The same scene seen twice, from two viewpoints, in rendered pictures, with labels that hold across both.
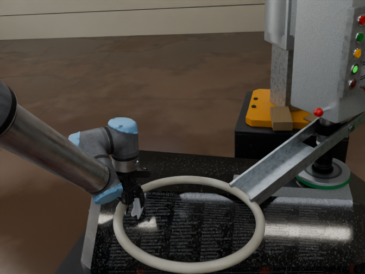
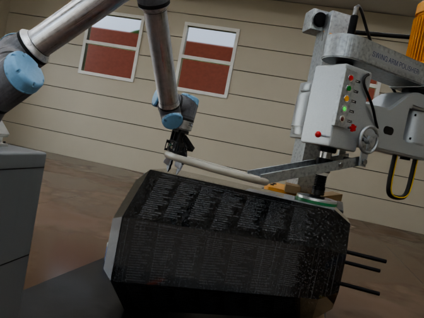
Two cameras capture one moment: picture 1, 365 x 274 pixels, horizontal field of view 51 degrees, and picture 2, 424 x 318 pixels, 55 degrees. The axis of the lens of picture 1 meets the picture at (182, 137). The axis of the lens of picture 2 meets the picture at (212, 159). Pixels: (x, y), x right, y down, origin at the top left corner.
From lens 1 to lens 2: 1.09 m
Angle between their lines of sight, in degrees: 25
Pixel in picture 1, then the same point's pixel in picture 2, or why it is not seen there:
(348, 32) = (342, 82)
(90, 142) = not seen: hidden behind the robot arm
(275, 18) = (300, 115)
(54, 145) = (169, 45)
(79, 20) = (125, 153)
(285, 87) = not seen: hidden behind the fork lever
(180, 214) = (203, 195)
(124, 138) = (189, 103)
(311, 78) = (317, 117)
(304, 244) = (294, 229)
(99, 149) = not seen: hidden behind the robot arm
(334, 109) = (329, 135)
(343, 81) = (335, 113)
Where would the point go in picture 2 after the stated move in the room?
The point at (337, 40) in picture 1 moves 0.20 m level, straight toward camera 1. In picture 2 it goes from (335, 89) to (330, 81)
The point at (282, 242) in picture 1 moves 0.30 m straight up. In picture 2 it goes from (277, 226) to (289, 164)
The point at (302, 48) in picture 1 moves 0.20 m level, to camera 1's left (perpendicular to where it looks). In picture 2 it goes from (313, 99) to (277, 92)
